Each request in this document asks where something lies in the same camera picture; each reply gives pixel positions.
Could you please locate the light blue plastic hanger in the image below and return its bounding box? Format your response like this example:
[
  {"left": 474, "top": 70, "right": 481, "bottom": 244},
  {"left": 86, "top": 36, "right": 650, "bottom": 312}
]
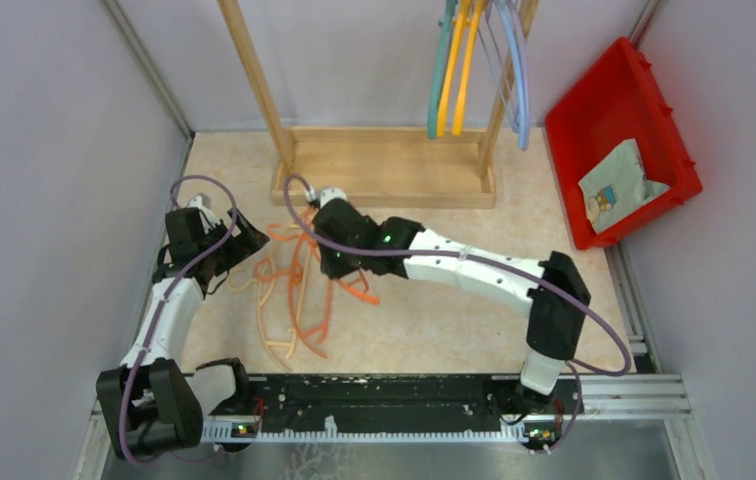
[{"left": 473, "top": 0, "right": 530, "bottom": 152}]

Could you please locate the beige plastic hanger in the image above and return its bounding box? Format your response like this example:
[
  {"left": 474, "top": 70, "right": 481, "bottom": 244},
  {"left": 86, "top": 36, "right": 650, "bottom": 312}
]
[{"left": 225, "top": 223, "right": 315, "bottom": 373}]

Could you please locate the printed cloth in bin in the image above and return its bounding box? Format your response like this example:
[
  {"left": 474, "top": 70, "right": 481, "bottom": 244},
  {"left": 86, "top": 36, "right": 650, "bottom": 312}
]
[{"left": 578, "top": 138, "right": 670, "bottom": 234}]

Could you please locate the orange plastic hanger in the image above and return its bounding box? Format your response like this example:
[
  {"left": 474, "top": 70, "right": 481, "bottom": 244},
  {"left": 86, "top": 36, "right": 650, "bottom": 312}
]
[
  {"left": 303, "top": 209, "right": 381, "bottom": 316},
  {"left": 252, "top": 223, "right": 328, "bottom": 371}
]

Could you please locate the yellow plastic hanger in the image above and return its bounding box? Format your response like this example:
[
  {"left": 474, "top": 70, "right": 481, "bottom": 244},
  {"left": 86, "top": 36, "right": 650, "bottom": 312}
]
[
  {"left": 451, "top": 1, "right": 488, "bottom": 136},
  {"left": 437, "top": 1, "right": 471, "bottom": 138}
]

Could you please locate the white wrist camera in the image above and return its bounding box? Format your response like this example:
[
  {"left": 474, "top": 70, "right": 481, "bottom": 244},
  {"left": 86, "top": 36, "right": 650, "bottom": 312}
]
[
  {"left": 186, "top": 193, "right": 223, "bottom": 232},
  {"left": 318, "top": 187, "right": 348, "bottom": 209}
]

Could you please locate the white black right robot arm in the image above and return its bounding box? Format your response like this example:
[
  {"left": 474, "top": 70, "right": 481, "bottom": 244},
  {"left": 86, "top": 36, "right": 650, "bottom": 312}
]
[{"left": 311, "top": 196, "right": 591, "bottom": 412}]

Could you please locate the red plastic bin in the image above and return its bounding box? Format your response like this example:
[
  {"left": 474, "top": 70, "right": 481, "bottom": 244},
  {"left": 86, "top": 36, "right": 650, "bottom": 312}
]
[{"left": 544, "top": 37, "right": 702, "bottom": 250}]

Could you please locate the teal plastic hanger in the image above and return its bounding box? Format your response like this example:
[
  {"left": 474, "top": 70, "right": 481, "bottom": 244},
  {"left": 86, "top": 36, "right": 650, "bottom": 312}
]
[{"left": 426, "top": 0, "right": 457, "bottom": 140}]

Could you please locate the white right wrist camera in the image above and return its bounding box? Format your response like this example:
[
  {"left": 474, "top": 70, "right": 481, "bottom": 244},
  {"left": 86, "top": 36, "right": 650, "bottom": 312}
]
[{"left": 318, "top": 187, "right": 348, "bottom": 209}]

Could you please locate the wooden hanger rack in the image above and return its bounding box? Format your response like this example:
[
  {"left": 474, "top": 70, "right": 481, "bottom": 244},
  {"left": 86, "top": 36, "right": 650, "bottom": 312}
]
[{"left": 218, "top": 1, "right": 538, "bottom": 209}]

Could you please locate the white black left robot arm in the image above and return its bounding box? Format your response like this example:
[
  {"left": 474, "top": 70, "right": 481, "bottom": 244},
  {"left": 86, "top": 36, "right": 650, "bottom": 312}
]
[{"left": 95, "top": 204, "right": 269, "bottom": 463}]

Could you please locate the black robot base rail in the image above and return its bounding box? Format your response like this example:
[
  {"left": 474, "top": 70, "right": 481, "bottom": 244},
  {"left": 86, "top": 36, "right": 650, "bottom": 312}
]
[{"left": 201, "top": 374, "right": 584, "bottom": 453}]

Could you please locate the lilac plastic hanger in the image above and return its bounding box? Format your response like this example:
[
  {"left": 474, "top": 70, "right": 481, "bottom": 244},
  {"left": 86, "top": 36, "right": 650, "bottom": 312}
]
[{"left": 483, "top": 0, "right": 533, "bottom": 134}]

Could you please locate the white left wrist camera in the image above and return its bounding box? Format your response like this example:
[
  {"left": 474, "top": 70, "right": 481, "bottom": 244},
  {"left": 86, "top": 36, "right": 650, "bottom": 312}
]
[{"left": 186, "top": 193, "right": 223, "bottom": 232}]

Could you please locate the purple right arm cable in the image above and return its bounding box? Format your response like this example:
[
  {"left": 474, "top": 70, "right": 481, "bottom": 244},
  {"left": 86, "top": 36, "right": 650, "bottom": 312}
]
[{"left": 283, "top": 174, "right": 634, "bottom": 456}]

